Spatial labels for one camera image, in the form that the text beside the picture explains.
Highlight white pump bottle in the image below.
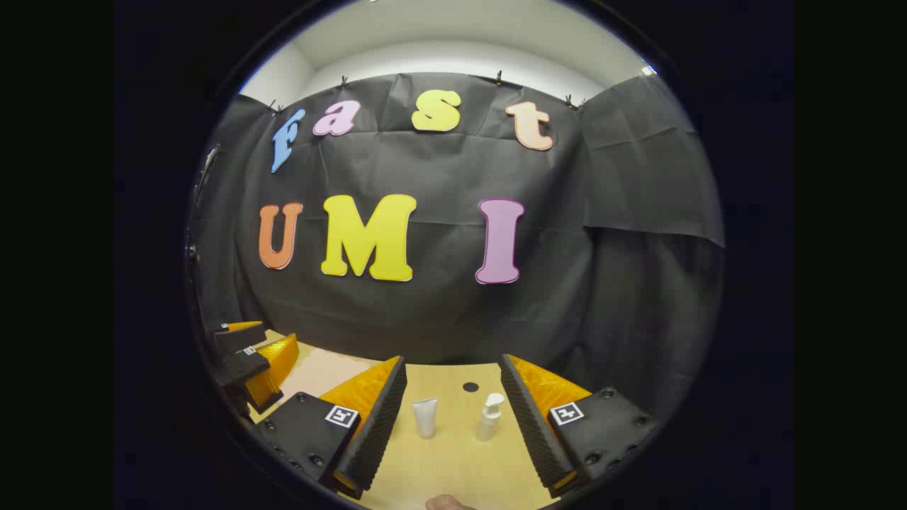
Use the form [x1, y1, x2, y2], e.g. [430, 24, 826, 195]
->
[475, 393, 505, 443]

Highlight black backdrop cloth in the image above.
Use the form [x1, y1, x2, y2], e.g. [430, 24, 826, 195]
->
[188, 71, 725, 419]

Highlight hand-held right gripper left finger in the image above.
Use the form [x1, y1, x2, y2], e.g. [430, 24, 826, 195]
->
[254, 356, 409, 500]

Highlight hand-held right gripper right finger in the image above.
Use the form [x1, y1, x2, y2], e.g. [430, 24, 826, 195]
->
[499, 353, 661, 499]

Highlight white skin care tube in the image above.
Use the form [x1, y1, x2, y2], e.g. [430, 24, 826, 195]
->
[412, 398, 439, 440]

